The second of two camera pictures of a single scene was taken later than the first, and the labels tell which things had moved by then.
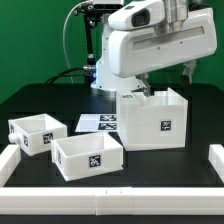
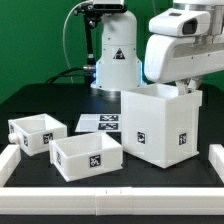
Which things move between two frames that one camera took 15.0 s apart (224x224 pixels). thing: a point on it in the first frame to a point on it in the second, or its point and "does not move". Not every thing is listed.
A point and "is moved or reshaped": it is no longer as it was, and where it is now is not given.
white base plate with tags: (97, 122) does not move
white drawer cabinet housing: (158, 121) is moved or reshaped
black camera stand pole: (90, 67) does not move
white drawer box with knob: (35, 133) does not move
